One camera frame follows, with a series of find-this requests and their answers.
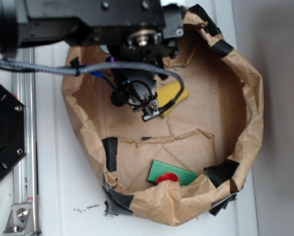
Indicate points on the black hexagonal mount plate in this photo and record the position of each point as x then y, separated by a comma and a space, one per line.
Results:
12, 132

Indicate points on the yellow sponge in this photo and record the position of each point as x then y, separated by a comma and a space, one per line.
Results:
167, 92

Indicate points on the metal corner bracket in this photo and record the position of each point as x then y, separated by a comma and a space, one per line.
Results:
20, 222

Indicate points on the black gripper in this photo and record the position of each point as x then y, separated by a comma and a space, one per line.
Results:
137, 88

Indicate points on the green flat block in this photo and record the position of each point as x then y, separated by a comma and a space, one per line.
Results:
159, 168

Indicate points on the small red object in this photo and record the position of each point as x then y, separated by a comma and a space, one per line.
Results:
167, 176

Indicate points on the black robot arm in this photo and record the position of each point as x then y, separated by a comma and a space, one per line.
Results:
137, 33

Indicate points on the aluminium extrusion rail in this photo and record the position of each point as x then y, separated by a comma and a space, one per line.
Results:
25, 182

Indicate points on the brown paper bag bin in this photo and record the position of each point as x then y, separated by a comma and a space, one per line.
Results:
216, 132

